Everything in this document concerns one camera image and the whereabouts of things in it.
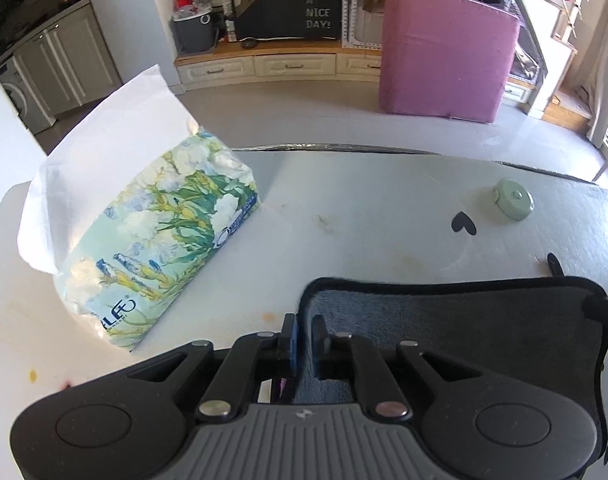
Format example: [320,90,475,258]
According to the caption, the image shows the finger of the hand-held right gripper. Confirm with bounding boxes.
[583,292,608,343]

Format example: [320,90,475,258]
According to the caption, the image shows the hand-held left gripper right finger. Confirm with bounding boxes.
[311,313,486,420]

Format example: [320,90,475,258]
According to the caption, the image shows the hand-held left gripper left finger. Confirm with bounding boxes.
[126,313,301,421]

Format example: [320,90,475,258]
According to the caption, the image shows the dark grey towel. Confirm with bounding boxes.
[293,252,608,468]

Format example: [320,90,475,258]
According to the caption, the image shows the green round tape measure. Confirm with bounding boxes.
[491,178,535,222]

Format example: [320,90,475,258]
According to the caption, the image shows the floral tissue pack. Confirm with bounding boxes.
[54,131,261,354]

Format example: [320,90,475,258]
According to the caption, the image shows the black heart-shaped sticker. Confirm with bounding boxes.
[451,211,478,236]

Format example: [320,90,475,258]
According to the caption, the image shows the wooden rack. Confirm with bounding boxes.
[538,0,608,137]

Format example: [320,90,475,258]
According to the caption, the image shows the cream drawer cabinet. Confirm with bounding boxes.
[174,39,386,94]

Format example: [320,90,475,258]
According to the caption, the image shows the pink cushion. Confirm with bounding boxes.
[378,0,521,124]

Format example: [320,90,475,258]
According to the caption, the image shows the grey bucket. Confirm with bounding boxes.
[172,12,218,54]

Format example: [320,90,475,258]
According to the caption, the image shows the white printed box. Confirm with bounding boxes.
[342,0,388,52]

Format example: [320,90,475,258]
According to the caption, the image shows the black lettered sign board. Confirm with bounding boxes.
[230,0,343,44]

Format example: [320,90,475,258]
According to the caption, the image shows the grey kitchen cabinet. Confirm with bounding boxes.
[11,2,123,117]

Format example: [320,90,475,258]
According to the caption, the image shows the washing machine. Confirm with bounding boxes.
[0,54,56,135]

